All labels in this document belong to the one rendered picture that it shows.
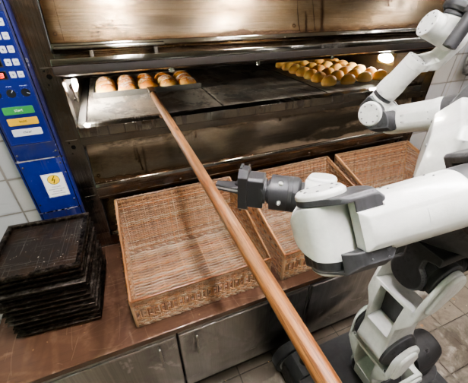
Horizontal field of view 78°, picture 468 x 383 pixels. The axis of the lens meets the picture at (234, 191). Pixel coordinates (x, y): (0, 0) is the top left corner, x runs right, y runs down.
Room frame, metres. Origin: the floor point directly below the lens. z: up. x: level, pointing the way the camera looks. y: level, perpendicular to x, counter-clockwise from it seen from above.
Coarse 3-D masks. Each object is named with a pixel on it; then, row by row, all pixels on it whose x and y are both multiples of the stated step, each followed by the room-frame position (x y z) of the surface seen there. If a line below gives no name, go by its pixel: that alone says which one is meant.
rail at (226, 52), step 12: (240, 48) 1.13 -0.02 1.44; (252, 48) 1.15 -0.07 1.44; (264, 48) 1.17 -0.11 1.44; (276, 48) 1.18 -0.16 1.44; (288, 48) 1.20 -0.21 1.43; (300, 48) 1.22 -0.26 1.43; (312, 48) 1.24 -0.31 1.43; (324, 48) 1.26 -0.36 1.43; (60, 60) 0.91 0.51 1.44; (72, 60) 0.93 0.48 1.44; (84, 60) 0.94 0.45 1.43; (96, 60) 0.95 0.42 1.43; (108, 60) 0.96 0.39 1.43; (120, 60) 0.97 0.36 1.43; (132, 60) 0.99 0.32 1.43; (144, 60) 1.00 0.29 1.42
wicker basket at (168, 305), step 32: (160, 192) 1.10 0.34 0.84; (192, 192) 1.15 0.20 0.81; (224, 192) 1.20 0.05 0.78; (128, 224) 1.01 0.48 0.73; (160, 224) 1.05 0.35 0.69; (128, 256) 0.89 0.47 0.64; (160, 256) 0.94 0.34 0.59; (192, 256) 0.94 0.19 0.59; (224, 256) 0.94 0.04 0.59; (128, 288) 0.65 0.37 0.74; (160, 288) 0.76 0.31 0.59; (192, 288) 0.68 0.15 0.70; (224, 288) 0.73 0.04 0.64
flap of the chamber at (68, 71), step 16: (336, 48) 1.28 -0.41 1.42; (352, 48) 1.31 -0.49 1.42; (368, 48) 1.34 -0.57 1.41; (384, 48) 1.38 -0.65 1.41; (400, 48) 1.41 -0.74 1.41; (416, 48) 1.45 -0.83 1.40; (432, 48) 1.69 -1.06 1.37; (96, 64) 0.95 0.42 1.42; (112, 64) 0.96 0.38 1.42; (128, 64) 0.98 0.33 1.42; (144, 64) 1.00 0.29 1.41; (160, 64) 1.02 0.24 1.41; (176, 64) 1.04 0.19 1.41; (192, 64) 1.06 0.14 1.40; (208, 64) 1.08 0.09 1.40; (224, 64) 1.26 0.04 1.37
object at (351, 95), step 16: (304, 96) 1.47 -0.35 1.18; (320, 96) 1.47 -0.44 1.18; (336, 96) 1.48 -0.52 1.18; (352, 96) 1.52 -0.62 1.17; (176, 112) 1.22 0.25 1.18; (192, 112) 1.22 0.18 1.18; (208, 112) 1.23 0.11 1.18; (224, 112) 1.25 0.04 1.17; (240, 112) 1.28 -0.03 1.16; (256, 112) 1.31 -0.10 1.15; (80, 128) 1.04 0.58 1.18; (96, 128) 1.06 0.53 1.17; (112, 128) 1.08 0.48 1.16; (128, 128) 1.10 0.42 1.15; (144, 128) 1.12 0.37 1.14
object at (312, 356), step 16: (160, 112) 1.17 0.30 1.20; (176, 128) 0.96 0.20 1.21; (192, 160) 0.73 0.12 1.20; (208, 176) 0.64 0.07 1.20; (208, 192) 0.58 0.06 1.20; (224, 208) 0.51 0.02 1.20; (224, 224) 0.47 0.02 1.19; (240, 224) 0.46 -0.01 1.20; (240, 240) 0.41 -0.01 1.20; (256, 256) 0.36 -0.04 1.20; (256, 272) 0.33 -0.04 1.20; (272, 288) 0.30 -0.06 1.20; (272, 304) 0.27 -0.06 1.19; (288, 304) 0.27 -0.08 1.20; (288, 320) 0.24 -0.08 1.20; (288, 336) 0.23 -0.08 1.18; (304, 336) 0.22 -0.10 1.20; (304, 352) 0.20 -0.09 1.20; (320, 352) 0.20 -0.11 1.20; (320, 368) 0.18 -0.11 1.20
